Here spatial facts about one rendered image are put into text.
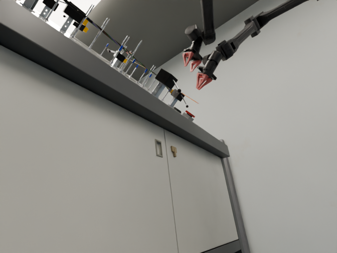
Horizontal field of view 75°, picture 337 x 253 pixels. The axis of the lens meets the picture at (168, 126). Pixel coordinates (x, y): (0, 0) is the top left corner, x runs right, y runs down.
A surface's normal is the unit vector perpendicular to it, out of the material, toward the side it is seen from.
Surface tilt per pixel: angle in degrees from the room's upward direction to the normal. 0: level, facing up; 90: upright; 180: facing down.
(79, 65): 90
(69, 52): 90
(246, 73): 90
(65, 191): 90
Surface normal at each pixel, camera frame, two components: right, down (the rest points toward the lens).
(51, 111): 0.83, -0.32
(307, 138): -0.63, -0.25
